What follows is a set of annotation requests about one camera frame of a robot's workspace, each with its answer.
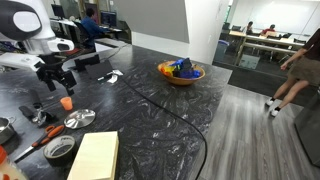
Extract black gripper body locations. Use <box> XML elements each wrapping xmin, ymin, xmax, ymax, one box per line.
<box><xmin>35</xmin><ymin>54</ymin><xmax>78</xmax><ymax>89</ymax></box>

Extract small orange cup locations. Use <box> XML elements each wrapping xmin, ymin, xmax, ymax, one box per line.
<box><xmin>60</xmin><ymin>96</ymin><xmax>74</xmax><ymax>112</ymax></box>

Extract round steel pot lid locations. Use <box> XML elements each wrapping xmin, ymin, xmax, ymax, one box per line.
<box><xmin>63</xmin><ymin>108</ymin><xmax>97</xmax><ymax>130</ymax></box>

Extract small black clamp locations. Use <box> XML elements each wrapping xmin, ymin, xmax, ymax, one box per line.
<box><xmin>18</xmin><ymin>89</ymin><xmax>56</xmax><ymax>128</ymax></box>

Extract black counter outlet box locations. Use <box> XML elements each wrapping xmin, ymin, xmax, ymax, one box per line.
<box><xmin>68</xmin><ymin>53</ymin><xmax>115</xmax><ymax>81</ymax></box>

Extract white paper tag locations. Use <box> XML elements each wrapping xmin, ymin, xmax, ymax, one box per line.
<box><xmin>105</xmin><ymin>68</ymin><xmax>125</xmax><ymax>85</ymax></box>

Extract black office chair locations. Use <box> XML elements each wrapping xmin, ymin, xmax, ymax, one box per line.
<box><xmin>73</xmin><ymin>20</ymin><xmax>92</xmax><ymax>48</ymax></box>

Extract seated person blue shirt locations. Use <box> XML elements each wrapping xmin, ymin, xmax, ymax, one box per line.
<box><xmin>80</xmin><ymin>7</ymin><xmax>108</xmax><ymax>48</ymax></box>

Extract dark computer monitor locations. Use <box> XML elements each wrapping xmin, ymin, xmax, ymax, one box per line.
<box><xmin>50</xmin><ymin>3</ymin><xmax>66</xmax><ymax>20</ymax></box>

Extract small steel pot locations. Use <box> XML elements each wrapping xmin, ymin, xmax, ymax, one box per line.
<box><xmin>0</xmin><ymin>116</ymin><xmax>17</xmax><ymax>145</ymax></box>

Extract black tape roll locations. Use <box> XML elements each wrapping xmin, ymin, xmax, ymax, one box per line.
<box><xmin>42</xmin><ymin>134</ymin><xmax>79</xmax><ymax>168</ymax></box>

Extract lit computer monitor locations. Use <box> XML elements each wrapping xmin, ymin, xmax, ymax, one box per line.
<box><xmin>100</xmin><ymin>10</ymin><xmax>118</xmax><ymax>29</ymax></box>

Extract Coffee mate bottle red label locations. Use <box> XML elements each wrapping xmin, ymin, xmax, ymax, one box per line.
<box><xmin>0</xmin><ymin>144</ymin><xmax>29</xmax><ymax>180</ymax></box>

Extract wooden bowl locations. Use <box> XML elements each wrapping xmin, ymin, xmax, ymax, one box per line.
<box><xmin>157</xmin><ymin>60</ymin><xmax>206</xmax><ymax>87</ymax></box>

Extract colourful toy blocks pile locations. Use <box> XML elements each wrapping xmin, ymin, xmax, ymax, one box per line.
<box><xmin>160</xmin><ymin>57</ymin><xmax>202</xmax><ymax>80</ymax></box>

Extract blue trash bin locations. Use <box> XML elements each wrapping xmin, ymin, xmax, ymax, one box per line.
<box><xmin>213</xmin><ymin>39</ymin><xmax>231</xmax><ymax>63</ymax></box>

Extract grey box under table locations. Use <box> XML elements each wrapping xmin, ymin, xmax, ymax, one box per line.
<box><xmin>238</xmin><ymin>53</ymin><xmax>261</xmax><ymax>71</ymax></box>

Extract seated person dark top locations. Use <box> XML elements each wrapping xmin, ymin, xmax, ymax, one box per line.
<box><xmin>242</xmin><ymin>20</ymin><xmax>255</xmax><ymax>36</ymax></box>

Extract long wooden table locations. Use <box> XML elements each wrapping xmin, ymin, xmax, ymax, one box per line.
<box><xmin>228</xmin><ymin>29</ymin><xmax>313</xmax><ymax>68</ymax></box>

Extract seated person red shirt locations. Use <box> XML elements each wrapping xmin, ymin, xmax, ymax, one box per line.
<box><xmin>260</xmin><ymin>24</ymin><xmax>277</xmax><ymax>37</ymax></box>

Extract walking person in skirt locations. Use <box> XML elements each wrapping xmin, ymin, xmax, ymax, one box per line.
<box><xmin>265</xmin><ymin>28</ymin><xmax>320</xmax><ymax>118</ymax></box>

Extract dark grey cabinet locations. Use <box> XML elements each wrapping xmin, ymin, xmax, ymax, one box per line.
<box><xmin>293</xmin><ymin>89</ymin><xmax>320</xmax><ymax>168</ymax></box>

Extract orange handled scissors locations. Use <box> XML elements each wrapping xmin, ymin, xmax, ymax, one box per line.
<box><xmin>13</xmin><ymin>124</ymin><xmax>66</xmax><ymax>164</ymax></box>

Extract black cable on counter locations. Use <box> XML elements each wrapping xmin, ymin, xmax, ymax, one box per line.
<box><xmin>99</xmin><ymin>43</ymin><xmax>208</xmax><ymax>180</ymax></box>

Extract grey wall panel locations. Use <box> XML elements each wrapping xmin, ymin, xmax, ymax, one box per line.
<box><xmin>112</xmin><ymin>0</ymin><xmax>191</xmax><ymax>45</ymax></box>

